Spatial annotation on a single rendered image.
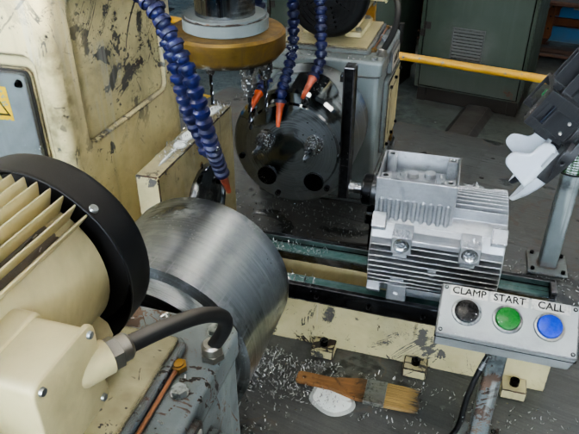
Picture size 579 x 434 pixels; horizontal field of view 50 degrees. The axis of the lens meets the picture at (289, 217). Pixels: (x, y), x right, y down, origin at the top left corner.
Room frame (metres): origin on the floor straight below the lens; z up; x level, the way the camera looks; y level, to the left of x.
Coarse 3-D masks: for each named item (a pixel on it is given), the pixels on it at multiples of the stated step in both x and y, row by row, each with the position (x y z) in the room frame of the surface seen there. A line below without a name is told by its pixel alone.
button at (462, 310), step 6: (468, 300) 0.62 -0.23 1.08; (456, 306) 0.61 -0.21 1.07; (462, 306) 0.61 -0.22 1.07; (468, 306) 0.61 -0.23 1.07; (474, 306) 0.61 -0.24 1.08; (456, 312) 0.60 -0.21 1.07; (462, 312) 0.60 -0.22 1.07; (468, 312) 0.60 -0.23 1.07; (474, 312) 0.60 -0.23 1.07; (462, 318) 0.60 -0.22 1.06; (468, 318) 0.59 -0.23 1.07; (474, 318) 0.59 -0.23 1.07
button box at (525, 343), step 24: (456, 288) 0.64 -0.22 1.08; (480, 312) 0.60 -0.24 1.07; (528, 312) 0.60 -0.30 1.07; (552, 312) 0.59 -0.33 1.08; (576, 312) 0.59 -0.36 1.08; (456, 336) 0.58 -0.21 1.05; (480, 336) 0.58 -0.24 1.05; (504, 336) 0.58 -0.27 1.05; (528, 336) 0.57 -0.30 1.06; (576, 336) 0.57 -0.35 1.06; (528, 360) 0.57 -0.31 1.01; (552, 360) 0.56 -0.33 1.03
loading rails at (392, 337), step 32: (288, 256) 0.95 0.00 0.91; (320, 256) 0.93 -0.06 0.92; (352, 256) 0.93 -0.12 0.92; (320, 288) 0.82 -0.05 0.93; (352, 288) 0.84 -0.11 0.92; (384, 288) 0.89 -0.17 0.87; (512, 288) 0.84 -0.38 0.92; (544, 288) 0.84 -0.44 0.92; (288, 320) 0.84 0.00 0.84; (320, 320) 0.82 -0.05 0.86; (352, 320) 0.81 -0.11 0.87; (384, 320) 0.79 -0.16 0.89; (416, 320) 0.78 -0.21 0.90; (320, 352) 0.79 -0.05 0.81; (384, 352) 0.79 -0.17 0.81; (416, 352) 0.77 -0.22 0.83; (448, 352) 0.76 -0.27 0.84; (480, 352) 0.75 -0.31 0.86; (512, 384) 0.71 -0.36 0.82; (544, 384) 0.71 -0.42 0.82
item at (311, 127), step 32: (288, 96) 1.14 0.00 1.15; (320, 96) 1.13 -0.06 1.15; (256, 128) 1.15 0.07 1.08; (288, 128) 1.13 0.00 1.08; (320, 128) 1.11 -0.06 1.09; (256, 160) 1.15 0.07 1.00; (288, 160) 1.13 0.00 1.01; (320, 160) 1.11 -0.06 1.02; (352, 160) 1.11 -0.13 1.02; (288, 192) 1.14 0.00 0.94; (320, 192) 1.12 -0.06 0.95
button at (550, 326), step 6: (540, 318) 0.59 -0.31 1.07; (546, 318) 0.58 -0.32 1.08; (552, 318) 0.58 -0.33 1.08; (540, 324) 0.58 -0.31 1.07; (546, 324) 0.58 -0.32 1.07; (552, 324) 0.58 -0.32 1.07; (558, 324) 0.58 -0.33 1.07; (540, 330) 0.57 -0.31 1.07; (546, 330) 0.57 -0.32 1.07; (552, 330) 0.57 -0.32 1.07; (558, 330) 0.57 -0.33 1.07; (546, 336) 0.57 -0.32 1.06; (552, 336) 0.56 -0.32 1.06; (558, 336) 0.57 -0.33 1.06
